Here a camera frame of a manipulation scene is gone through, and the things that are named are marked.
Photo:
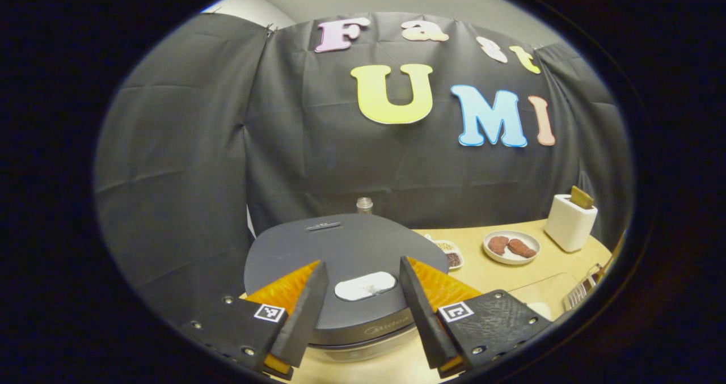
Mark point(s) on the black backdrop cloth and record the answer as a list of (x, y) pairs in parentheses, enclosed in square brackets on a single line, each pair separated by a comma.
[(181, 146)]

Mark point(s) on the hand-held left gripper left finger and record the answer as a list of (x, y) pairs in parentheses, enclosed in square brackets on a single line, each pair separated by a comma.
[(305, 316)]

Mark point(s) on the white divided bean dish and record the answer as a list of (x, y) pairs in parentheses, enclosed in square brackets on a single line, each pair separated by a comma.
[(452, 256)]

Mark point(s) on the white round plate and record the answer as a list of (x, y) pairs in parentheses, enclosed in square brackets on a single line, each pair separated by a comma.
[(510, 259)]

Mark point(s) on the dark grey rice cooker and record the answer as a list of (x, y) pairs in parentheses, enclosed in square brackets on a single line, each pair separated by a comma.
[(351, 242)]

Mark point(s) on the small glass bottle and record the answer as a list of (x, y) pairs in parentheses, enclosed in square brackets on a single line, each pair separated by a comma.
[(364, 205)]

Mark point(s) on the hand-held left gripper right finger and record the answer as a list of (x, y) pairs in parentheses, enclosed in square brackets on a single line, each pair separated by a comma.
[(420, 316)]

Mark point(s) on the brown meat piece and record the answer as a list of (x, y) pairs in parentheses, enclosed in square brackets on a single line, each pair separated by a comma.
[(522, 249), (498, 245)]

